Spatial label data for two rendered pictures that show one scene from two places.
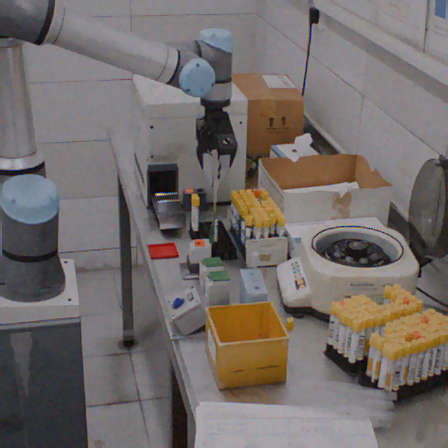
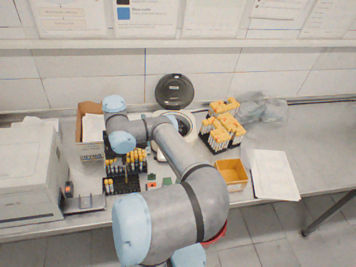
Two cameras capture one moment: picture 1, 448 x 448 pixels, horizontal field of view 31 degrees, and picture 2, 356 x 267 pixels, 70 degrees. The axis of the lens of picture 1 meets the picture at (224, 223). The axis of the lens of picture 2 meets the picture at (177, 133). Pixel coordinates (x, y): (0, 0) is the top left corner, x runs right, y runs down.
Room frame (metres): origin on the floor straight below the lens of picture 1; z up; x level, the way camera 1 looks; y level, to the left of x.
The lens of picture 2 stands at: (1.66, 0.66, 1.96)
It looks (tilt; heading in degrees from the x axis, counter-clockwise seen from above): 47 degrees down; 265
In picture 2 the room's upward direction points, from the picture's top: 9 degrees clockwise
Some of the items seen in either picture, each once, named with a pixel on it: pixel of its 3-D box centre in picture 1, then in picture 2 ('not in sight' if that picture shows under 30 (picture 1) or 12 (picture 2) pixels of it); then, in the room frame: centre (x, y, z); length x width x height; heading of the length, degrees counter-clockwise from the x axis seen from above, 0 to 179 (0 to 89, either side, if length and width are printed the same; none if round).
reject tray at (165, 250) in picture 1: (162, 250); not in sight; (1.78, 0.15, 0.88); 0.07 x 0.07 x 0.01; 13
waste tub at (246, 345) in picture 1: (245, 344); (229, 175); (1.31, -0.05, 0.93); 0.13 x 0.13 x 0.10; 12
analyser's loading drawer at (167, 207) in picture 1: (166, 202); (80, 203); (1.98, 0.15, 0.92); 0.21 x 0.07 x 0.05; 13
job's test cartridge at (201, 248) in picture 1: (200, 255); (151, 187); (1.68, 0.05, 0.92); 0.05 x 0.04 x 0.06; 101
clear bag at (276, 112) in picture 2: not in sight; (276, 107); (0.96, -0.57, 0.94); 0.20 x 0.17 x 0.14; 168
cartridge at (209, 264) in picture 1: (211, 274); (167, 185); (1.61, 0.03, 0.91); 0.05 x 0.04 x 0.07; 103
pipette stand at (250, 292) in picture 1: (252, 301); not in sight; (1.47, -0.06, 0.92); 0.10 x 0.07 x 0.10; 8
